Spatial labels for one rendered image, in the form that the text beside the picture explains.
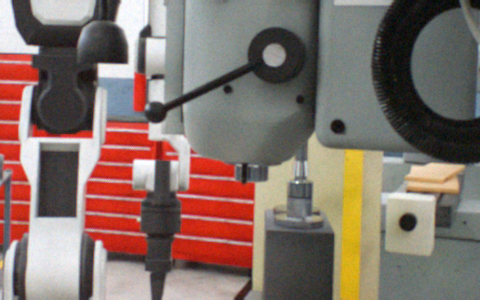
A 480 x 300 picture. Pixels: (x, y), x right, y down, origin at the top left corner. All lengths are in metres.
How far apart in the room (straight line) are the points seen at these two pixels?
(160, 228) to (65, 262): 0.21
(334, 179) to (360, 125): 1.88
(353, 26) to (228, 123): 0.21
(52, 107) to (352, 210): 1.37
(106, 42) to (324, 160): 1.81
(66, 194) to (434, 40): 1.01
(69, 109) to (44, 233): 0.26
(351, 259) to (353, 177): 0.27
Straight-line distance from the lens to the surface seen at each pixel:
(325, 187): 2.97
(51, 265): 1.81
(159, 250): 1.87
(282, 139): 1.15
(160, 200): 1.84
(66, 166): 1.88
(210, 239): 5.98
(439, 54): 1.08
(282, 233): 1.56
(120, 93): 10.85
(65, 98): 1.88
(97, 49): 1.23
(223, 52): 1.14
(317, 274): 1.58
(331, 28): 1.09
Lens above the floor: 1.45
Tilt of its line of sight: 3 degrees down
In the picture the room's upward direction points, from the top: 2 degrees clockwise
